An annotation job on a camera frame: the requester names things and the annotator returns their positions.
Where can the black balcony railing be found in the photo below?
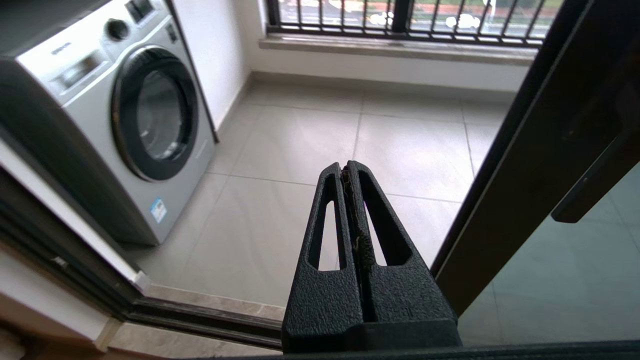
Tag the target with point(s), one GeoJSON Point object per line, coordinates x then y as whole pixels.
{"type": "Point", "coordinates": [450, 37]}

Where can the dark outer door frame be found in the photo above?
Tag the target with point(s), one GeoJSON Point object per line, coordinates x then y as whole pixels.
{"type": "Point", "coordinates": [75, 270]}

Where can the dark balcony window frame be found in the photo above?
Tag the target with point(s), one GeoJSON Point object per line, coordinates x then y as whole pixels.
{"type": "Point", "coordinates": [402, 17]}

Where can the dark framed sliding glass door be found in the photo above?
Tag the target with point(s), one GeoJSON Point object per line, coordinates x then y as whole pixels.
{"type": "Point", "coordinates": [550, 150]}

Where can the silver front-load washing machine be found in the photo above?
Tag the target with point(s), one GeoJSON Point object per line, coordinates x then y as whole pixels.
{"type": "Point", "coordinates": [125, 125]}

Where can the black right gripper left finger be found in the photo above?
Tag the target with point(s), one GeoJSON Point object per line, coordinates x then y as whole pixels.
{"type": "Point", "coordinates": [320, 305]}

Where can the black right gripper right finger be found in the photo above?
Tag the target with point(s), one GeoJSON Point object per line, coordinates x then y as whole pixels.
{"type": "Point", "coordinates": [410, 295]}

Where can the grey stone balcony sill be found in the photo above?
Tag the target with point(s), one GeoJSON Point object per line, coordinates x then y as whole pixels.
{"type": "Point", "coordinates": [400, 49]}

